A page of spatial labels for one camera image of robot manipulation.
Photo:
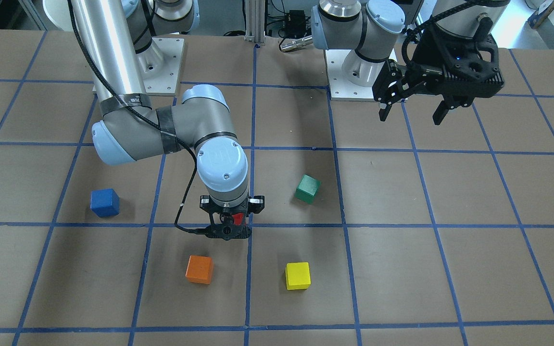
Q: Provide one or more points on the blue wooden block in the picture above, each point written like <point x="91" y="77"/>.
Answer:
<point x="104" y="203"/>

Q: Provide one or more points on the yellow wooden block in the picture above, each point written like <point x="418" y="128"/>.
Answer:
<point x="298" y="275"/>

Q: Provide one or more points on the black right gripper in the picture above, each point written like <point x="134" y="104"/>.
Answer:
<point x="206" y="203"/>

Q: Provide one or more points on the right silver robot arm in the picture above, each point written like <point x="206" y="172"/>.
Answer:
<point x="132" y="128"/>

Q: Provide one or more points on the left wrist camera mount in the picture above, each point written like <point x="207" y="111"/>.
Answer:
<point x="469" y="68"/>

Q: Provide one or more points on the orange wooden block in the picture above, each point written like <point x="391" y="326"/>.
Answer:
<point x="200" y="269"/>

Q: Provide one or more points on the red wooden block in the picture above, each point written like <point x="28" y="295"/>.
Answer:
<point x="238" y="219"/>

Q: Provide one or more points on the aluminium frame post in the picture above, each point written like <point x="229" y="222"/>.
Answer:
<point x="255" y="21"/>

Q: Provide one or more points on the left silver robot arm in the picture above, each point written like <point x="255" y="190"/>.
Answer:
<point x="375" y="30"/>

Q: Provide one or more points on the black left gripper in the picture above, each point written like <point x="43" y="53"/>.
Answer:
<point x="426" y="61"/>

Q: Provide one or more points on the brown paper table cover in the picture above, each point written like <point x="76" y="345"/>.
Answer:
<point x="418" y="235"/>

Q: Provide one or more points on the green wooden block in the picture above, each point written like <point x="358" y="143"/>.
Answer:
<point x="307" y="189"/>

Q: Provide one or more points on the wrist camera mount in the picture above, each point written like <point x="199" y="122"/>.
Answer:
<point x="469" y="68"/>
<point x="225" y="229"/>

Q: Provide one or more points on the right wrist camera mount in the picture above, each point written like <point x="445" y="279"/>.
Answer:
<point x="225" y="229"/>

